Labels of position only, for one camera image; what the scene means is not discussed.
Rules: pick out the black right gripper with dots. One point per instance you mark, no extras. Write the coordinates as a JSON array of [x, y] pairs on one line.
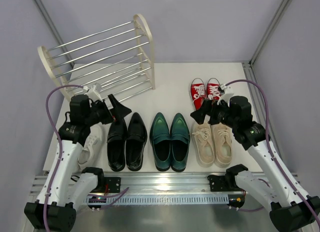
[[211, 111]]

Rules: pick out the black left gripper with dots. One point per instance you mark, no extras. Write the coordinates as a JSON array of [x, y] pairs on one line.
[[107, 112]]

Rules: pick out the red canvas sneaker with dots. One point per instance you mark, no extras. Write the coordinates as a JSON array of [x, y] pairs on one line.
[[198, 92], [212, 89]]

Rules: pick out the beige lace sneaker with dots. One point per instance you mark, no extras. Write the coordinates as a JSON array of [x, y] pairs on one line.
[[203, 143], [222, 141]]

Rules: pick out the white sneaker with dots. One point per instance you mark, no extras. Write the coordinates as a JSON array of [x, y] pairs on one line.
[[92, 147]]

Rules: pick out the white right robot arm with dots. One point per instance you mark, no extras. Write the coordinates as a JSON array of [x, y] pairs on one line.
[[290, 207]]

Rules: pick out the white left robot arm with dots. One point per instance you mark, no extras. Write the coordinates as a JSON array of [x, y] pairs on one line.
[[55, 208]]

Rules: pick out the white metal shoe shelf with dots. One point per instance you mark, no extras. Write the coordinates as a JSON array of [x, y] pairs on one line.
[[121, 59]]

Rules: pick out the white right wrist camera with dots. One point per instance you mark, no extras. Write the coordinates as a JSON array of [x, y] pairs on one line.
[[226, 94]]

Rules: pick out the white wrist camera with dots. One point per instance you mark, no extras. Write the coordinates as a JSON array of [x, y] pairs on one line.
[[226, 94], [93, 92]]

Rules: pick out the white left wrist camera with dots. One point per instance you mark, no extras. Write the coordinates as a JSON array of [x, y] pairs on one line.
[[93, 92]]

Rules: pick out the aluminium right frame rail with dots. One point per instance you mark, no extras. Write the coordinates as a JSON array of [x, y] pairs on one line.
[[259, 104]]

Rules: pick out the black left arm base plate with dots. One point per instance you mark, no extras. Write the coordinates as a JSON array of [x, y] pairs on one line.
[[111, 185]]

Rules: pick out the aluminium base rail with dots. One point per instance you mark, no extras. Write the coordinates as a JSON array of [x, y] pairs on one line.
[[151, 183]]

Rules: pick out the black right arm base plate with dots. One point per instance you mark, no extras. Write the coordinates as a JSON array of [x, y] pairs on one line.
[[217, 183]]

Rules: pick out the slotted grey cable duct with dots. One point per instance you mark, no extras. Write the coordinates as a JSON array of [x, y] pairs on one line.
[[171, 199]]

